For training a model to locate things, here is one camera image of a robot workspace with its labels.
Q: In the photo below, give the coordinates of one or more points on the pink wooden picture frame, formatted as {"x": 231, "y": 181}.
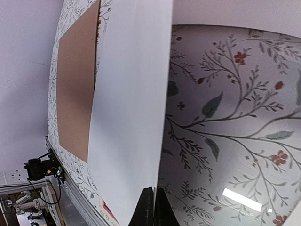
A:
{"x": 106, "y": 213}

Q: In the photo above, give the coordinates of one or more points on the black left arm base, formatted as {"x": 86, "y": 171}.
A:
{"x": 44, "y": 166}

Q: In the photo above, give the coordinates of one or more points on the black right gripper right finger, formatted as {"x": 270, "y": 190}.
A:
{"x": 164, "y": 213}

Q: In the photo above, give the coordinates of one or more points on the landscape photo print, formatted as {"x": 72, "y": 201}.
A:
{"x": 129, "y": 103}

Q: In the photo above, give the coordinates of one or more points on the aluminium front table rail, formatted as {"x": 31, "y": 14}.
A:
{"x": 78, "y": 187}

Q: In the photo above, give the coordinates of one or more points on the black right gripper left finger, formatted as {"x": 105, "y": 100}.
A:
{"x": 143, "y": 213}

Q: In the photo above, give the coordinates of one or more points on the brown cardboard backing board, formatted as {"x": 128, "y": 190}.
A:
{"x": 76, "y": 82}

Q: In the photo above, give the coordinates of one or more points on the white photo mat board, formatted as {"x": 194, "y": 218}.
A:
{"x": 235, "y": 18}

